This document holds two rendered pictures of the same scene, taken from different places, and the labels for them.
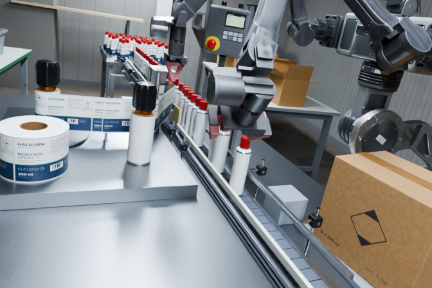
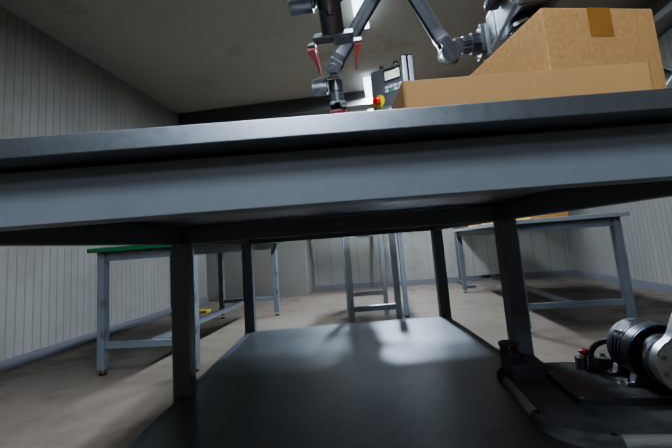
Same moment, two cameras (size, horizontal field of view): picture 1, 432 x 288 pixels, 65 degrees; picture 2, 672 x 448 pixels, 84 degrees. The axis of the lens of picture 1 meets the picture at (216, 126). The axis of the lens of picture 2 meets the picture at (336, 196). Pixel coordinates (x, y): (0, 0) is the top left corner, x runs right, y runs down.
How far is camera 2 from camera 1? 0.86 m
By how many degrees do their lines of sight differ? 36
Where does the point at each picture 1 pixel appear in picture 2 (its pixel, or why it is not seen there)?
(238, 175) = not seen: hidden behind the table
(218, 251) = not seen: hidden behind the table
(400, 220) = (520, 60)
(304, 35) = (450, 48)
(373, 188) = (495, 64)
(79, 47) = (330, 250)
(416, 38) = not seen: outside the picture
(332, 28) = (479, 35)
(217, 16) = (377, 78)
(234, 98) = not seen: outside the picture
